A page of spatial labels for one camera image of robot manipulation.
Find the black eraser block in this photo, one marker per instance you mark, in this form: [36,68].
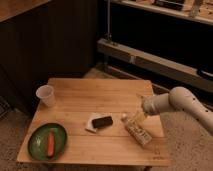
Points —
[102,122]

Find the white lying bottle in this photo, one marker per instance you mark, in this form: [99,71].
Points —
[135,130]

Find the dark wooden cabinet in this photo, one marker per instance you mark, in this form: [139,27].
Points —
[42,39]

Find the translucent plastic cup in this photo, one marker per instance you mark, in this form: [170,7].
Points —
[46,94]

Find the metal shelf rack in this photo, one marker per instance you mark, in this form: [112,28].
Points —
[173,38]

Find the green plate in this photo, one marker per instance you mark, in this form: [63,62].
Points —
[38,142]

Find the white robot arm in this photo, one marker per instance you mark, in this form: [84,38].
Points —
[177,99]

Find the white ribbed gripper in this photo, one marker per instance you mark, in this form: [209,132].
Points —
[148,107]

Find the orange carrot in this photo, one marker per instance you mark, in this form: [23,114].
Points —
[50,148]

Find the white sponge pad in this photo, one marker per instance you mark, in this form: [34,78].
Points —
[89,125]

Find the wooden table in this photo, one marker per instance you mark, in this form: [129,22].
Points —
[77,99]

